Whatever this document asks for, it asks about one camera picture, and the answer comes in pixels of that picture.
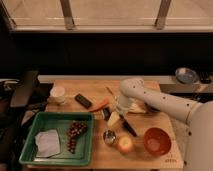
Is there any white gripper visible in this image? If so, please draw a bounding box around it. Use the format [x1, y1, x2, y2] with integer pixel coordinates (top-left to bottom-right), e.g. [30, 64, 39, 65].
[107, 94, 130, 127]

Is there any small dark brush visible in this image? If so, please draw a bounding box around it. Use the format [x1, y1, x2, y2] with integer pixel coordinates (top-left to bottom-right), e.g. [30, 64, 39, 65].
[102, 107, 111, 121]

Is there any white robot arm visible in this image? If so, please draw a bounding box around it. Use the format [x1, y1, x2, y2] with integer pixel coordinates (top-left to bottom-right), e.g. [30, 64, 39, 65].
[115, 78, 213, 171]

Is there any orange carrot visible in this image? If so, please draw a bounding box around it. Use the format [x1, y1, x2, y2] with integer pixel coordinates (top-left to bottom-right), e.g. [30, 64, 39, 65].
[89, 98, 109, 112]

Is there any small metal cup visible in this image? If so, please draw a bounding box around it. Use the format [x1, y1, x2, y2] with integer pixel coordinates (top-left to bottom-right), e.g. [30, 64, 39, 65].
[103, 130, 116, 145]

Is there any peeled banana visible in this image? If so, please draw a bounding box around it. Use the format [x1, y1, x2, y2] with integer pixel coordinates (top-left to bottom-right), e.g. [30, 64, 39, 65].
[129, 103, 146, 114]

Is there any red yellow apple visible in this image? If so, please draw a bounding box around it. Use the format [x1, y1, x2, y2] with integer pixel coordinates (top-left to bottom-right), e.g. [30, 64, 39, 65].
[117, 136, 133, 154]

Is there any black rectangular block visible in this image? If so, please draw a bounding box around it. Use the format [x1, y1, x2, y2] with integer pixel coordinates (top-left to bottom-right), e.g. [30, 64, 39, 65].
[74, 94, 92, 109]

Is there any thin wooden stick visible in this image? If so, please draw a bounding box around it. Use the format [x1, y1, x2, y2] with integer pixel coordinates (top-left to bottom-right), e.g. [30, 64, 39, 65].
[106, 87, 116, 99]

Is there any red grape bunch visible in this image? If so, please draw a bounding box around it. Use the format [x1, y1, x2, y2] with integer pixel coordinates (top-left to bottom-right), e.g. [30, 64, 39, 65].
[67, 121, 88, 154]

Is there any dark blue bowl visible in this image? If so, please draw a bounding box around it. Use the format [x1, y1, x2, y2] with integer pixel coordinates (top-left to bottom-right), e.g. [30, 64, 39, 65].
[145, 104, 160, 113]

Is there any orange red bowl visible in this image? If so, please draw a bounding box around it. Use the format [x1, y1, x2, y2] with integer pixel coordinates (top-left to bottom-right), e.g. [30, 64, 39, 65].
[143, 127, 172, 157]

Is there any white paper cup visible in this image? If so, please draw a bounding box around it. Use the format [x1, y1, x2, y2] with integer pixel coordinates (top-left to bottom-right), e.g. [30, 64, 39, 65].
[50, 86, 65, 105]

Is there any green plastic tray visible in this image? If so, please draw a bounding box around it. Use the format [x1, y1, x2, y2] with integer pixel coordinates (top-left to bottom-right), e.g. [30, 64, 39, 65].
[19, 112, 94, 166]

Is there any white folded cloth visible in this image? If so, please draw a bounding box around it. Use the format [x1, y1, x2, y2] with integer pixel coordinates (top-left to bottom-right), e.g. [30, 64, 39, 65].
[35, 129, 60, 158]

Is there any silver metal dish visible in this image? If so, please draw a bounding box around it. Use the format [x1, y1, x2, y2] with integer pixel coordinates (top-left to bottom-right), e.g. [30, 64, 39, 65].
[175, 67, 198, 84]

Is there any black chair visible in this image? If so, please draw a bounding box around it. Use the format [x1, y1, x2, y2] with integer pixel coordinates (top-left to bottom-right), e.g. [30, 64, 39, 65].
[0, 70, 39, 109]

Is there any black handled knife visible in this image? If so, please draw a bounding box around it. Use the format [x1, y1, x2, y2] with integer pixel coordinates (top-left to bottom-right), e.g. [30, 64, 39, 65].
[119, 115, 137, 137]

